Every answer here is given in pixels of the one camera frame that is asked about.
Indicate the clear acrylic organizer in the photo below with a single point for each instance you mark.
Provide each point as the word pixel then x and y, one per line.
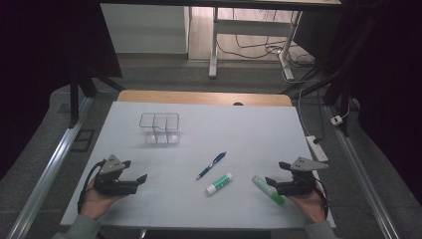
pixel 160 127

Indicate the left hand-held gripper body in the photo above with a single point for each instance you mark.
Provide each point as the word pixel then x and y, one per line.
pixel 111 187

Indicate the black floor frame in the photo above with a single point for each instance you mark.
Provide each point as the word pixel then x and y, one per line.
pixel 83 141

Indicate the light green tube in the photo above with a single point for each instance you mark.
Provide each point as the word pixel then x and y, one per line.
pixel 265 187

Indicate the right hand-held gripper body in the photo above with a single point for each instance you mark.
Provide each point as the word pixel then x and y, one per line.
pixel 298 186

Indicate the person's right hand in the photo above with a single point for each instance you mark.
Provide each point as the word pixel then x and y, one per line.
pixel 312 205

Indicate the white adapter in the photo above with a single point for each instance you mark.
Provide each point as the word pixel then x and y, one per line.
pixel 337 120

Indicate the dark curtain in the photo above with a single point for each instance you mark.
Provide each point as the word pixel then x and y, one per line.
pixel 391 99
pixel 40 66

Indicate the white-legged desk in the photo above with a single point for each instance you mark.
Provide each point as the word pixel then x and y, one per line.
pixel 213 49

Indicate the black plug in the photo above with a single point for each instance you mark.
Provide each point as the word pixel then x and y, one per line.
pixel 317 140

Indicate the white power strip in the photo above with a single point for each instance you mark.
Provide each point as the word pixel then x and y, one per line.
pixel 317 149

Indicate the person's left hand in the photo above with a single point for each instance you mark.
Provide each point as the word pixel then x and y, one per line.
pixel 94 204

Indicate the white green glue stick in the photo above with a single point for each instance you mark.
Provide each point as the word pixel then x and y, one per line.
pixel 219 183

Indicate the blue pen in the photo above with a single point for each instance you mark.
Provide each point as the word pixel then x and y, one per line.
pixel 211 165

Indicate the aluminium rail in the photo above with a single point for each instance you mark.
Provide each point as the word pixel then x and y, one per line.
pixel 361 179
pixel 49 172

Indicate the black metal stand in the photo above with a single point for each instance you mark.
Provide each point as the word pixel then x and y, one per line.
pixel 74 99
pixel 335 86

